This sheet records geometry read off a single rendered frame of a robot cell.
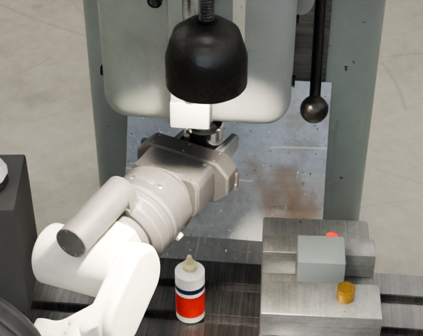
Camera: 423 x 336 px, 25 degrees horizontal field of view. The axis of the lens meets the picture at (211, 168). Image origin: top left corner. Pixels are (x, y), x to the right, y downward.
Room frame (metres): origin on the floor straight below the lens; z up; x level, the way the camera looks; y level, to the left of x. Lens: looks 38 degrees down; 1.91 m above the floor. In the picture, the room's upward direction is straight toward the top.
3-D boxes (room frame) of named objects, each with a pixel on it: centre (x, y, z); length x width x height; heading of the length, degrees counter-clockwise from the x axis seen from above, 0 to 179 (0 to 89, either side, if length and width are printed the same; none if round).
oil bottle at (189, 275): (0.94, 0.03, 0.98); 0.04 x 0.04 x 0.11
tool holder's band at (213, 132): (0.93, 0.01, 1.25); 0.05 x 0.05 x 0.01
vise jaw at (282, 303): (0.86, -0.14, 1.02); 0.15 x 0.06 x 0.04; 86
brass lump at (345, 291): (0.86, -0.17, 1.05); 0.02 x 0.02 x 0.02
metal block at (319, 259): (0.91, -0.14, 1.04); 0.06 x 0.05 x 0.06; 86
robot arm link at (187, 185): (0.85, 0.05, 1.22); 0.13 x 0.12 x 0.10; 63
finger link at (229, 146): (0.91, -0.02, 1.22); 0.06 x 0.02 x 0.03; 153
